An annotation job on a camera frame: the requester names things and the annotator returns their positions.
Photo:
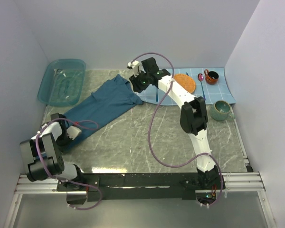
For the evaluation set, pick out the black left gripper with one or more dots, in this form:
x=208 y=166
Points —
x=69 y=140

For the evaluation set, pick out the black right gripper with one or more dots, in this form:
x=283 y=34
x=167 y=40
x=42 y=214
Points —
x=137 y=88

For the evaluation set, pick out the blue t shirt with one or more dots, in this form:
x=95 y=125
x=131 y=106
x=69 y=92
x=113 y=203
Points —
x=112 y=99

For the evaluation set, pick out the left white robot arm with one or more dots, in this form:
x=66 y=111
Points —
x=54 y=140

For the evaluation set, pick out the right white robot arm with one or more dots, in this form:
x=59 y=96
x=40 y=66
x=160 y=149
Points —
x=193 y=114

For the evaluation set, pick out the orange woven round trivet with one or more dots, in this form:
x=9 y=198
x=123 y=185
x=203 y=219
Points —
x=186 y=82

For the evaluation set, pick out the iridescent spoon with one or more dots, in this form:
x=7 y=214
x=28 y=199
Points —
x=201 y=78

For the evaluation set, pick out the teal plastic bin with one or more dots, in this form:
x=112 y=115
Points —
x=62 y=82

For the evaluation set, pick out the blue checked placemat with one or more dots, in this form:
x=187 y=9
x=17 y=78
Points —
x=213 y=93

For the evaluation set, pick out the orange black mug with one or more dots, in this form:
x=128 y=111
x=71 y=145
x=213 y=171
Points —
x=211 y=77

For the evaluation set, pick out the green ceramic mug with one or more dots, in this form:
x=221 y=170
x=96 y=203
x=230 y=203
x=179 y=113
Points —
x=221 y=110

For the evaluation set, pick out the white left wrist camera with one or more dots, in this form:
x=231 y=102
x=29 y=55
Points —
x=73 y=132

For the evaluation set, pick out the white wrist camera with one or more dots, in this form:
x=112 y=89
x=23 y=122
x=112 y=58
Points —
x=134 y=66
x=73 y=132

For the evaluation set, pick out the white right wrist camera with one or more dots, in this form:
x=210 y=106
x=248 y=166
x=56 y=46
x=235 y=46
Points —
x=134 y=66

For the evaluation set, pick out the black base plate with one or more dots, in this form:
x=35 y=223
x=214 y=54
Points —
x=132 y=186

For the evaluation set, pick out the aluminium rail frame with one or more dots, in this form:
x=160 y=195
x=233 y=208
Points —
x=121 y=147

